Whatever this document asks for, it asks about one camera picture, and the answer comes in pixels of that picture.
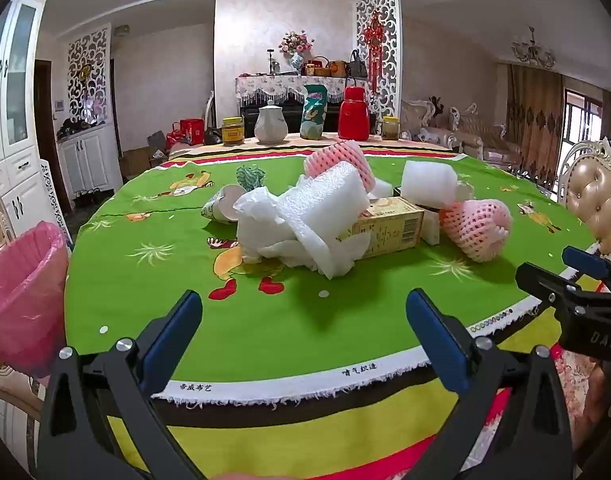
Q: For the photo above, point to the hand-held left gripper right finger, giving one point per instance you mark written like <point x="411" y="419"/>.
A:
<point x="435" y="330"/>

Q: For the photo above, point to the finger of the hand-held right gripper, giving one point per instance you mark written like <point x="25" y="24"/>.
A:
<point x="545" y="282"/>
<point x="585" y="260"/>

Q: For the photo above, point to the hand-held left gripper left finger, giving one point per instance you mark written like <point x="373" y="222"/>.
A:
<point x="173" y="330"/>

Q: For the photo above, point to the pink bag lined bin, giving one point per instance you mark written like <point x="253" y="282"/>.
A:
<point x="20" y="290"/>

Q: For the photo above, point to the white paper bag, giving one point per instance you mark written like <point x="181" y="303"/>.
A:
<point x="320" y="205"/>

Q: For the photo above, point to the pink foam fruit net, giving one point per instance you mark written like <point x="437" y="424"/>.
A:
<point x="478" y="227"/>
<point x="335" y="157"/>

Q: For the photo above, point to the person's right hand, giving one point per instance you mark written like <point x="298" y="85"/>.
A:
<point x="605" y="390"/>

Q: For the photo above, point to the green printed tablecloth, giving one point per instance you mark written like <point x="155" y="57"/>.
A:
<point x="150" y="270"/>

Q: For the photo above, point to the pink floral clothing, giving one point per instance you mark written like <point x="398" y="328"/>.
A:
<point x="578" y="390"/>

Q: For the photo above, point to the small white box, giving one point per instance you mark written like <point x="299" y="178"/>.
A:
<point x="430" y="227"/>

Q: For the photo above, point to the yellow carton box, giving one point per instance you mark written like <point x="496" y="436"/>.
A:
<point x="385" y="225"/>

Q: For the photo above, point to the white foam wrap sheet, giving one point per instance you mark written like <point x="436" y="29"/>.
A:
<point x="260" y="230"/>

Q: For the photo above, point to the crushed paper cup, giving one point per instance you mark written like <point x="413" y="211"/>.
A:
<point x="220" y="205"/>

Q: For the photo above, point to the white foam block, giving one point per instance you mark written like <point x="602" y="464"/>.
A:
<point x="428" y="182"/>

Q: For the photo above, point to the thin white foam piece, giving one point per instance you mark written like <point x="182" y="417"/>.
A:
<point x="383" y="187"/>

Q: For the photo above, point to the brown patterned curtain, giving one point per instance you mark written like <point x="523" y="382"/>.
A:
<point x="533" y="115"/>

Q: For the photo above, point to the pair of shoes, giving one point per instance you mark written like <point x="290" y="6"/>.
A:
<point x="88" y="192"/>

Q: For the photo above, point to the cream ornate sofa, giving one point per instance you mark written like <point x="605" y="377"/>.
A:
<point x="480" y="132"/>

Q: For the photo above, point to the green patterned wrapper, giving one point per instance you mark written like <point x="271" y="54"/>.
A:
<point x="250" y="177"/>

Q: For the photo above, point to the cardboard box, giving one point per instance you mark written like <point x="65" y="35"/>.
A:
<point x="138" y="160"/>

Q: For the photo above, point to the white carved panel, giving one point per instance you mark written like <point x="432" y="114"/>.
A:
<point x="53" y="200"/>

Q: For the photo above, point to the white low cabinet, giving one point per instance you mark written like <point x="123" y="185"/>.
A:
<point x="88" y="160"/>

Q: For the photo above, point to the red gift bag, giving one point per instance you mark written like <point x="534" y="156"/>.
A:
<point x="174" y="136"/>

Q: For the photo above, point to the red gift box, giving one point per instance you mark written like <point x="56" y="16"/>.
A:
<point x="192" y="131"/>

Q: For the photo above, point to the glass jar yellow lid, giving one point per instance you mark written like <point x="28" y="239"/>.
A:
<point x="390" y="129"/>

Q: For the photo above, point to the cream ornate armchair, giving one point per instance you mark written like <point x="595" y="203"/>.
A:
<point x="420" y="117"/>

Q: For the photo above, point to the yellow lidded jar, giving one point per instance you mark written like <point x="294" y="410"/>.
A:
<point x="232" y="131"/>

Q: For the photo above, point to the chandelier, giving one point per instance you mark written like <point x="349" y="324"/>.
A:
<point x="533" y="50"/>

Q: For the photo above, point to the white ceramic teapot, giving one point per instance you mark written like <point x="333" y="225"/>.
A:
<point x="270" y="125"/>

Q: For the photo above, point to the red thermos jug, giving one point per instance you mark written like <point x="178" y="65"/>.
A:
<point x="354" y="115"/>

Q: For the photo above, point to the dark wooden door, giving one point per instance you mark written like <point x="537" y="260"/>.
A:
<point x="45" y="130"/>

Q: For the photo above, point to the green snack bag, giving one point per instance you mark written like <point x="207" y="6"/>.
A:
<point x="314" y="112"/>

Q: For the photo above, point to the black piano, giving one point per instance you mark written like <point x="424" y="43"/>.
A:
<point x="290" y="107"/>

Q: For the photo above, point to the lace fringed cover cloth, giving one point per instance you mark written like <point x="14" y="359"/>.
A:
<point x="275" y="85"/>

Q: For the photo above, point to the white lattice screen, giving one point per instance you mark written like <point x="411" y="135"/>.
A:
<point x="391" y="60"/>
<point x="88" y="75"/>

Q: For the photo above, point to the tall white cabinet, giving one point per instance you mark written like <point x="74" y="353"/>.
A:
<point x="15" y="110"/>

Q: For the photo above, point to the black handbag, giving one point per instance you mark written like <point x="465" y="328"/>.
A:
<point x="358" y="66"/>

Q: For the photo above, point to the brown handbag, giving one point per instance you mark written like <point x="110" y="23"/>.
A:
<point x="337" y="69"/>

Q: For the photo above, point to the metal stand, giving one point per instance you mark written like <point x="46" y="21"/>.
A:
<point x="274" y="65"/>

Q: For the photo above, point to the wicker basket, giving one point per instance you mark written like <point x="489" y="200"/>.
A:
<point x="321" y="69"/>

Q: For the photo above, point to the red knot ornament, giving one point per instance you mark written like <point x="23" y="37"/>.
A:
<point x="374" y="40"/>

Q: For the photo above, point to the blue white flower vase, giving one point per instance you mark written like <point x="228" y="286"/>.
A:
<point x="297" y="55"/>

